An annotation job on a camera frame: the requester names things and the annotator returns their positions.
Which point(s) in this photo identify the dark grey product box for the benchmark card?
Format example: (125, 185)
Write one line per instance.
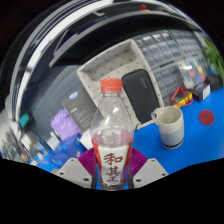
(81, 111)

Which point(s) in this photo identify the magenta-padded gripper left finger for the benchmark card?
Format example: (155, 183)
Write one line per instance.
(73, 171)

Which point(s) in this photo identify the white and grey mug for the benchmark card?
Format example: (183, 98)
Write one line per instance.
(171, 131)

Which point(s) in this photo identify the white perforated tray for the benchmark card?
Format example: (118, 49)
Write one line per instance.
(110, 65)

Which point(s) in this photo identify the purple plastic bag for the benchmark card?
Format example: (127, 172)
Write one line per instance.
(65, 124)

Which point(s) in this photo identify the clear bottle with red cap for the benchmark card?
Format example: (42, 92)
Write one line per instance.
(112, 160)

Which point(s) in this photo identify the yellow multimeter with red leads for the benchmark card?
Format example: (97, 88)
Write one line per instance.
(182, 98)

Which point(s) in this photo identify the dark grey pegboard panel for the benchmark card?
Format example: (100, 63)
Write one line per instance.
(50, 96)

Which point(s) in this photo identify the grey small-parts drawer cabinet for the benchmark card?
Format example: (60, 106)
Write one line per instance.
(185, 43)
(168, 81)
(155, 50)

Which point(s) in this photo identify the black zip case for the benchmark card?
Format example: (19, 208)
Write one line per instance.
(141, 95)

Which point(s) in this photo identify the flat round red coaster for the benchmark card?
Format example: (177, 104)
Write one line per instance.
(206, 117)

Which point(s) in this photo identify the green potted plant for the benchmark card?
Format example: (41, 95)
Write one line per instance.
(216, 58)

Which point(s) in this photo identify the clear organizer with coloured parts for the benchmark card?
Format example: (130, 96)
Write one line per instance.
(193, 73)

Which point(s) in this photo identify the plain white box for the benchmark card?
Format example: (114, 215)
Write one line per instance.
(86, 140)

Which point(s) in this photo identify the flat black case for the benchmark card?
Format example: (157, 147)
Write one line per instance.
(215, 81)

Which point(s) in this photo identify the black box with white label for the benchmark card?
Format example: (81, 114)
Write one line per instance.
(201, 91)

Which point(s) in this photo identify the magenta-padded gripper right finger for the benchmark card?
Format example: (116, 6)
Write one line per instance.
(150, 171)

